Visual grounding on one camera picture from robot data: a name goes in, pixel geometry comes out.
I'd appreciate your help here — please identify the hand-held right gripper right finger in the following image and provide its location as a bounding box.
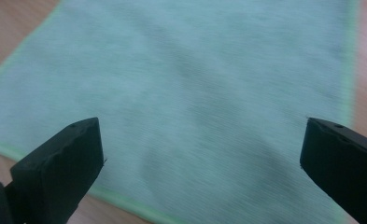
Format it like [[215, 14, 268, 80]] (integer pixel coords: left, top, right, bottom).
[[299, 117, 367, 224]]

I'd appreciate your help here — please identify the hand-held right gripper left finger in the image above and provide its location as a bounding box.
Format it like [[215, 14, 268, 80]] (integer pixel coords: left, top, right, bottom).
[[3, 117, 106, 224]]

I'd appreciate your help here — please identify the green cloth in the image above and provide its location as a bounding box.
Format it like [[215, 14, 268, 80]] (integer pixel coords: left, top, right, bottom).
[[0, 0, 361, 224]]

